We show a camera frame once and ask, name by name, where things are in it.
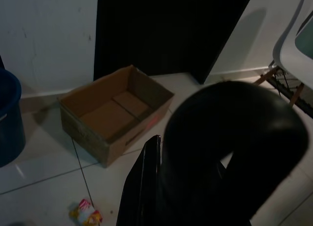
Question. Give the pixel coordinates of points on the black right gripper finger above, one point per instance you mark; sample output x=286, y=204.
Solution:
x=139, y=191

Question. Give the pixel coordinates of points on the small colourful snack wrapper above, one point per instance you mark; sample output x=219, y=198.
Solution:
x=85, y=211

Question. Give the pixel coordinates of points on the open cardboard box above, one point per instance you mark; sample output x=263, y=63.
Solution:
x=83, y=130

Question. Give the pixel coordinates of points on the blue plastic bucket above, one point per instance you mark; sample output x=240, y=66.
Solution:
x=11, y=118

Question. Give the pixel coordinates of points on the white chair with wooden legs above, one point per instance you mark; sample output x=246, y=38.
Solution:
x=288, y=50

